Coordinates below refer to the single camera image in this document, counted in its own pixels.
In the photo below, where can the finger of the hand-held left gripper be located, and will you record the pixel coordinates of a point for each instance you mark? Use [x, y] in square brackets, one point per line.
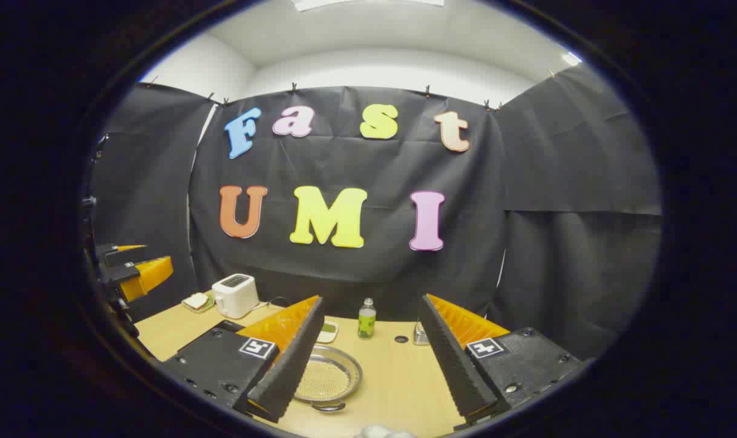
[122, 255]
[149, 277]

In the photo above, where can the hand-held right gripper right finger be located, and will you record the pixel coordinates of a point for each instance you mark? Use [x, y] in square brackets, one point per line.
[453, 365]

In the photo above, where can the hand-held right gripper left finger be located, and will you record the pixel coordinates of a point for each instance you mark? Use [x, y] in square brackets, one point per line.
[289, 365]

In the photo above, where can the stainless steel pot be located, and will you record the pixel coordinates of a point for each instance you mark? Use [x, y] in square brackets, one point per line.
[347, 365]

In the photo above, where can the pile of soybeans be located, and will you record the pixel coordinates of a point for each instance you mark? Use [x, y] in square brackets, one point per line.
[323, 380]

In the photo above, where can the white divided dish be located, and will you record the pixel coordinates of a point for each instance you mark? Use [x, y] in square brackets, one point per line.
[329, 333]

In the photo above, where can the sandwich with lettuce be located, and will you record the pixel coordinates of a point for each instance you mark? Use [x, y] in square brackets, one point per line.
[196, 300]

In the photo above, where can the white rectangular plate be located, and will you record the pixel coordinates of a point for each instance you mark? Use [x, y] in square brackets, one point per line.
[205, 309]

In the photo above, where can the white toaster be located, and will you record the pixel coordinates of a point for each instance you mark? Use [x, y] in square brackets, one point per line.
[235, 298]

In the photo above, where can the clear bottle with green label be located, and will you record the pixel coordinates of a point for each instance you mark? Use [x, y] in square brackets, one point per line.
[366, 322]

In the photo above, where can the ceiling light panel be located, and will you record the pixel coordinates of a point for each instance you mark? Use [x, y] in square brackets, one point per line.
[571, 59]
[368, 3]

